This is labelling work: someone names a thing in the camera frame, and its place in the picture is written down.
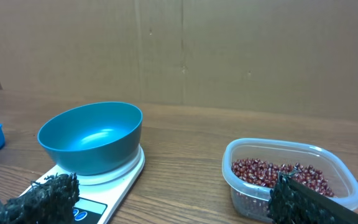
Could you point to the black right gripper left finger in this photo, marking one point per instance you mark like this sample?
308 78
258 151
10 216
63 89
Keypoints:
50 202

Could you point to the clear plastic container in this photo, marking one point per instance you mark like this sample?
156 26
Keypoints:
252 200

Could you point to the teal bowl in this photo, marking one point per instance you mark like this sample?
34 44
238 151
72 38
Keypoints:
93 139

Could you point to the white digital kitchen scale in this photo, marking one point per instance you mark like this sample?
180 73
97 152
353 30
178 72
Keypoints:
101 195

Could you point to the red beans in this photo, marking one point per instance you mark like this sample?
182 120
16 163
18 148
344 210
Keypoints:
264 173

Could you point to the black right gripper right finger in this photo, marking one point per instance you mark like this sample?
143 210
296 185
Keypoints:
291 202

